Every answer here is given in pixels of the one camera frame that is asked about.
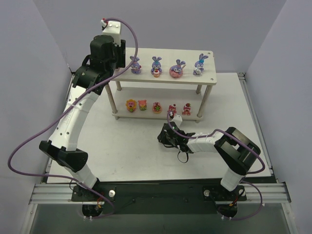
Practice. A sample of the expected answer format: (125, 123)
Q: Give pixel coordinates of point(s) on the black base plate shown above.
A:
(162, 197)

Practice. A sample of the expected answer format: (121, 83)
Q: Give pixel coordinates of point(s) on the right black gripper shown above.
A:
(168, 136)

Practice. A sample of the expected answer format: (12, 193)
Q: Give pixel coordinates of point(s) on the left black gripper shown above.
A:
(122, 53)

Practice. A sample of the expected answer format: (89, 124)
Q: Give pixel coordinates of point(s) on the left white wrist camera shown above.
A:
(111, 28)

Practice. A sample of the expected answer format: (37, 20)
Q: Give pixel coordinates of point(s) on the aluminium frame rail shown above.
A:
(61, 194)

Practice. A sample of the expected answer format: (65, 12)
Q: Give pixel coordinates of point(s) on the orange lion toy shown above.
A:
(131, 105)

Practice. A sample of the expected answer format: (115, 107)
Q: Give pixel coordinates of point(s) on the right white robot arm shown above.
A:
(238, 151)

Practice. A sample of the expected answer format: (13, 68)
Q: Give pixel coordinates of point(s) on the pink bear clover toy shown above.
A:
(157, 109)

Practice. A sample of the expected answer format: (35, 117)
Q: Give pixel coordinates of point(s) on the pink bear burger toy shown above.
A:
(142, 104)

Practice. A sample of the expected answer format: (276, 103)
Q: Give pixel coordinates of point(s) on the wooden two-tier shelf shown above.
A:
(165, 89)

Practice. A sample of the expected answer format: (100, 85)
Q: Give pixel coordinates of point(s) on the red white strawberry toy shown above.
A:
(187, 109)

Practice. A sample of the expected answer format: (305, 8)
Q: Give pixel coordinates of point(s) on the purple bunny pink cake toy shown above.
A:
(176, 71)

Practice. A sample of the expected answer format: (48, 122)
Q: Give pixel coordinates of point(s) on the red white bear toy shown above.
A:
(172, 109)

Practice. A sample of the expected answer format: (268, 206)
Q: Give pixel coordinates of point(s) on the purple bunny blue ears toy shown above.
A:
(199, 65)

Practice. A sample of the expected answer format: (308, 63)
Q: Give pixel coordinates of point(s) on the purple bunny with ball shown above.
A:
(156, 70)

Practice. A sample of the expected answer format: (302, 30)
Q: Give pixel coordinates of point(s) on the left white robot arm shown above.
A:
(62, 146)

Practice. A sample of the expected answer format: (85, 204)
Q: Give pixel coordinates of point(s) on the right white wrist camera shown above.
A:
(177, 119)

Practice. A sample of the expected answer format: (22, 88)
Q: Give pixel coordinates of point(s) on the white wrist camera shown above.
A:
(177, 119)
(111, 28)

